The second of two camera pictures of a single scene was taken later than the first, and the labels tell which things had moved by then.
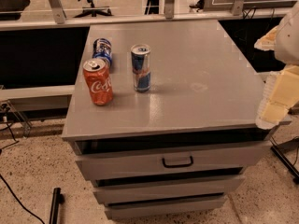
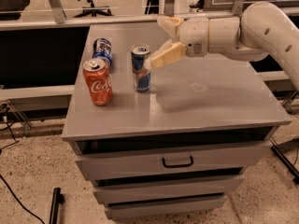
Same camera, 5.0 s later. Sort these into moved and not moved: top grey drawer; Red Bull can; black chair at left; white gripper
Moved: white gripper
Not moved: Red Bull can; top grey drawer; black chair at left
